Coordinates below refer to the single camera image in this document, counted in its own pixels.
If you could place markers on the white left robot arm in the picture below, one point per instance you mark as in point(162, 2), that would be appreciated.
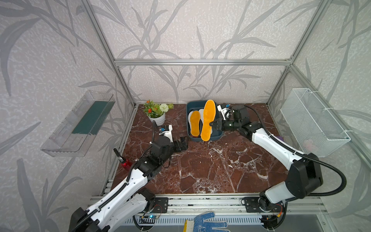
point(130, 196)

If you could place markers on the blue white work glove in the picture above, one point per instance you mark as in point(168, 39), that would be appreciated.
point(205, 223)

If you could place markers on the green circuit board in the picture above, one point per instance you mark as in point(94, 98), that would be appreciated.
point(150, 218)

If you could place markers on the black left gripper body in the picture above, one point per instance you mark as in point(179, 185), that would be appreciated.
point(177, 148)

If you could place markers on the white wire mesh basket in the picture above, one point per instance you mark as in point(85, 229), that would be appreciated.
point(313, 125)

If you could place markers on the white insole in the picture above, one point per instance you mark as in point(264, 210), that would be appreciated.
point(188, 119)
point(201, 112)

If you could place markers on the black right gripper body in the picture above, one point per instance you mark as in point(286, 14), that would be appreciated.
point(230, 124)

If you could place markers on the clear acrylic wall shelf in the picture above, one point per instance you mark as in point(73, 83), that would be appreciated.
point(76, 133)

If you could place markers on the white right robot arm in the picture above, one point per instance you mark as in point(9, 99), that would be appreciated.
point(304, 170)

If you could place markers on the yellow fuzzy insole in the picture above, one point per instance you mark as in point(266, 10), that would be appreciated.
point(195, 121)
point(208, 117)

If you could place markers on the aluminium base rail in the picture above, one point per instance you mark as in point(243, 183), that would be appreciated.
point(232, 204)

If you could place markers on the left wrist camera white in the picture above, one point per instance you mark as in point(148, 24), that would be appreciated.
point(166, 130)

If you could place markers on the potted artificial plant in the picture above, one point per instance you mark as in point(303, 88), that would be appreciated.
point(156, 112)

